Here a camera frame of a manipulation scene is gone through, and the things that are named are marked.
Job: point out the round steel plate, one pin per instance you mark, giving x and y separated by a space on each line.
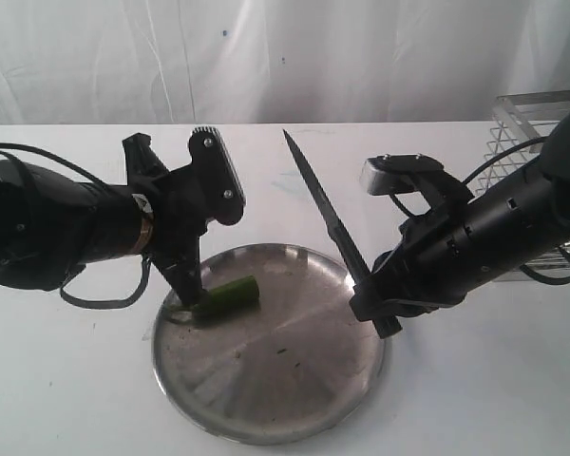
291 365

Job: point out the black handled kitchen knife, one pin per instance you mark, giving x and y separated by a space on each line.
336 229

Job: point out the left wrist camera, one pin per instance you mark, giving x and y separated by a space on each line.
218 178

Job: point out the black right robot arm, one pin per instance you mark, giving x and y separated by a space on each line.
520 217

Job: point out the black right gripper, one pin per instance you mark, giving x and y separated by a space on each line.
434 263

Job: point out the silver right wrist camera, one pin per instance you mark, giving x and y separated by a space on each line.
395 174

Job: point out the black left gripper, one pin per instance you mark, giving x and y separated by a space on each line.
170 205

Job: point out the white backdrop curtain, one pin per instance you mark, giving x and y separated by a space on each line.
239 62

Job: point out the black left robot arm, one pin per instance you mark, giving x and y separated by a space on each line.
56 217

